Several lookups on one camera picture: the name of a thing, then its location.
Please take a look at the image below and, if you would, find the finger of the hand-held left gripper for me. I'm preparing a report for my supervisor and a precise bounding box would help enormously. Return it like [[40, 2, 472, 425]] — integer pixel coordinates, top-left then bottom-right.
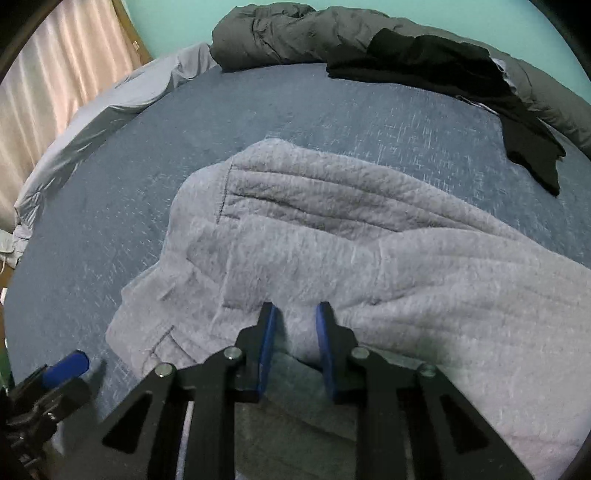
[[41, 350, 90, 389], [44, 377, 94, 418]]

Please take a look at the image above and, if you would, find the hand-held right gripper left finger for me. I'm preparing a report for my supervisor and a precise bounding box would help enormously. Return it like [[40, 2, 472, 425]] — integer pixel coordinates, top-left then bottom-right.
[[60, 301, 279, 480]]

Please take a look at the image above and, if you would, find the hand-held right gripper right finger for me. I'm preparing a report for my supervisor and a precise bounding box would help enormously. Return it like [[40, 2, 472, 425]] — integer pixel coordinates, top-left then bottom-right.
[[316, 301, 536, 480]]

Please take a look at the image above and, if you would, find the grey sweatshirt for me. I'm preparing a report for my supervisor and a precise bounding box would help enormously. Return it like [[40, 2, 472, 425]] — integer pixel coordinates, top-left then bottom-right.
[[106, 138, 591, 480]]

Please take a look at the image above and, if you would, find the bed with blue sheet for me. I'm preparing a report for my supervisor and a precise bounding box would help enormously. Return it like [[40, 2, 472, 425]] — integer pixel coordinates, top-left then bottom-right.
[[7, 62, 591, 480]]

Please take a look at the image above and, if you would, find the pale grey bedding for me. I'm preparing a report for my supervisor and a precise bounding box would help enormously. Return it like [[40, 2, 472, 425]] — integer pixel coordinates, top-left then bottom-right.
[[13, 42, 222, 243]]

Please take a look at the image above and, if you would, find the pink curtain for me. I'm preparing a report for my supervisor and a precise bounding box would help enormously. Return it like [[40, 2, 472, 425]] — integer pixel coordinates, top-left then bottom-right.
[[0, 0, 139, 222]]

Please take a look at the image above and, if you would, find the dark grey duvet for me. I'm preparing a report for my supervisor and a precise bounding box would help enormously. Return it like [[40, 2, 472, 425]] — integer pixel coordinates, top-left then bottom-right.
[[211, 2, 591, 160]]

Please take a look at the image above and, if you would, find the black garment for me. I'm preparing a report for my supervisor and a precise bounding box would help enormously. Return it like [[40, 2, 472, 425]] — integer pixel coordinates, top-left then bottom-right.
[[325, 28, 566, 197]]

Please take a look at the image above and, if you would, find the small lavender cloth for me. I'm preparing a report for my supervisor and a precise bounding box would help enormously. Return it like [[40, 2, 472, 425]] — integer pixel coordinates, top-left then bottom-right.
[[489, 55, 518, 95]]

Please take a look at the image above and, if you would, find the wooden window frame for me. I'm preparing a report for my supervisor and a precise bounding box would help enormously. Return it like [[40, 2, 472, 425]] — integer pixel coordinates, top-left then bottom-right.
[[111, 0, 154, 68]]

